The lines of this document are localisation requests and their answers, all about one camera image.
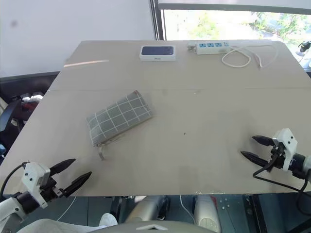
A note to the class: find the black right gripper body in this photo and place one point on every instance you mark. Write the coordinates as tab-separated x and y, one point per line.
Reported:
278	159

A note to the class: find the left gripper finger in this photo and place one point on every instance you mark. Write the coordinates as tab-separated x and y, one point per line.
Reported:
62	164
77	183

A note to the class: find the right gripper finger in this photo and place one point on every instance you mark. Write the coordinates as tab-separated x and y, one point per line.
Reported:
264	140
256	159

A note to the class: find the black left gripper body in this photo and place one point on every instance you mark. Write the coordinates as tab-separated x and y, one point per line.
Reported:
51	190

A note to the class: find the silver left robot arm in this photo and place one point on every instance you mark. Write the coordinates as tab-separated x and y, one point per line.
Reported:
9	210

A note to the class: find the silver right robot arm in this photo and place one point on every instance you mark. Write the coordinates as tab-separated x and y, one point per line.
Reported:
301	163

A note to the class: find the grey checked pencil pouch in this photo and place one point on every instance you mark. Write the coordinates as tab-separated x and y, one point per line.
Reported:
119	116

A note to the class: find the grey zipper pull tab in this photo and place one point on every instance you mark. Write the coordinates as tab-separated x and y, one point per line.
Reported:
101	153

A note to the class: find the silver rounded robot leg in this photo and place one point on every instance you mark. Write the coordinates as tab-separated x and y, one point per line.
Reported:
145	208
206	213

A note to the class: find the white device on floor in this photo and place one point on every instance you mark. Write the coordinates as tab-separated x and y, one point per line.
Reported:
32	97

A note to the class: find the black office chair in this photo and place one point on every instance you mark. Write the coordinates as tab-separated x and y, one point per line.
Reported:
7	114

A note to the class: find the silver robot torso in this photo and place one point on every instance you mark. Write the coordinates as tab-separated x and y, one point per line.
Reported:
150	228

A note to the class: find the black device by window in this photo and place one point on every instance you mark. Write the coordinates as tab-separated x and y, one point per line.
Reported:
305	46

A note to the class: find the white power strip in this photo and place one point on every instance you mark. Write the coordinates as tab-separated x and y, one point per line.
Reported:
211	47

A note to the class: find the white plug adapter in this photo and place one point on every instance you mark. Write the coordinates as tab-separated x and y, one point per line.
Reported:
191	47

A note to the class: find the white phone box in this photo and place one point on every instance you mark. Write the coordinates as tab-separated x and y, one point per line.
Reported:
157	52

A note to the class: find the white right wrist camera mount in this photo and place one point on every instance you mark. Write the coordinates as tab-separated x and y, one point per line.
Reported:
286	140

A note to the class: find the dark window frame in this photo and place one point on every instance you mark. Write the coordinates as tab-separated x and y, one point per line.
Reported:
156	19

